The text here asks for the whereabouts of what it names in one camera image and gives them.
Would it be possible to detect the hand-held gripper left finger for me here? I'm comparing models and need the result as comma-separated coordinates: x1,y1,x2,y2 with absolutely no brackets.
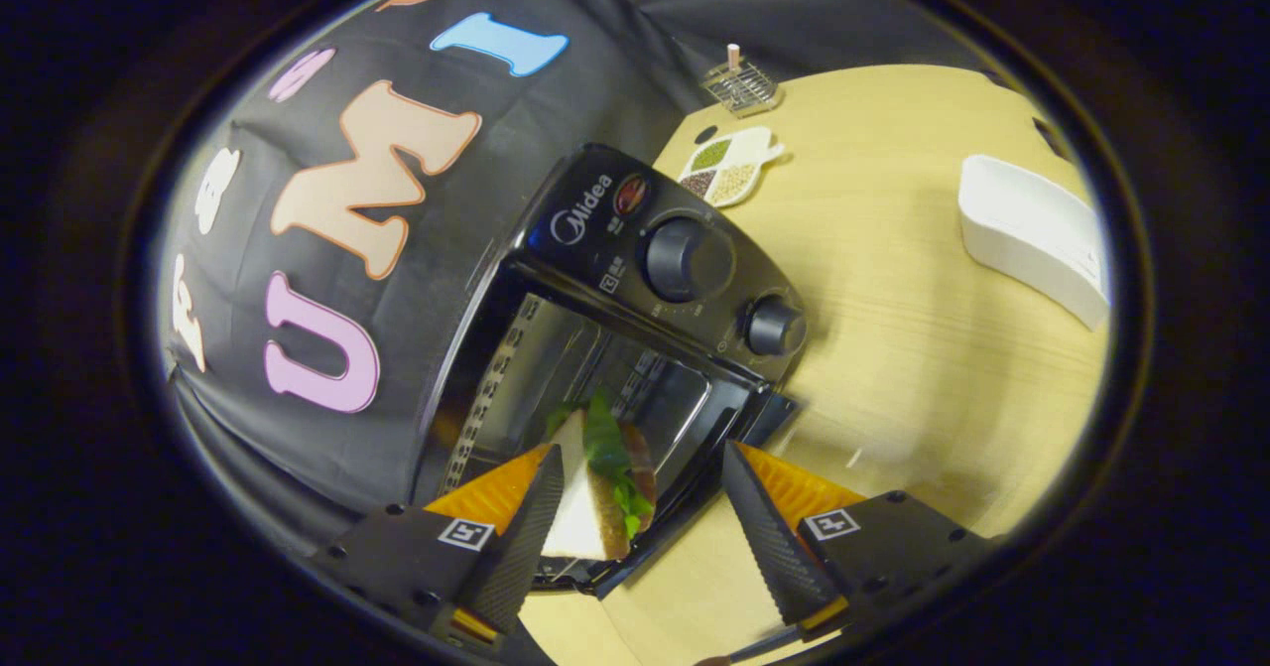
316,444,566,647

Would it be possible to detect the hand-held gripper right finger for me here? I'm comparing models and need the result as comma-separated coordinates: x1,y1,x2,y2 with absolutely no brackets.
721,440,995,644

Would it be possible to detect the lettuce sandwich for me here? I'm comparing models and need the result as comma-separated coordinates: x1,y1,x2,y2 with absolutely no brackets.
541,393,658,562

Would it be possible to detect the black toaster oven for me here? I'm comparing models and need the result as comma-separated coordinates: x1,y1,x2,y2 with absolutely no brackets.
412,143,810,598

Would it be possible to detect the black backdrop cloth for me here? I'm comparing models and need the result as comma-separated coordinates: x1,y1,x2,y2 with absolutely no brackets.
159,0,993,558

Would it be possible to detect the white divided grain dish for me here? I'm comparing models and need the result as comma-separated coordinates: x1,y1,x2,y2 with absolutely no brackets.
679,126,787,209

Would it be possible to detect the white plate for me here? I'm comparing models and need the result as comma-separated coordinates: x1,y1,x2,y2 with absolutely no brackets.
957,154,1112,333

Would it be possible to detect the clear wire holder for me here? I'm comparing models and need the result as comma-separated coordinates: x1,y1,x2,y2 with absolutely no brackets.
701,44,783,117

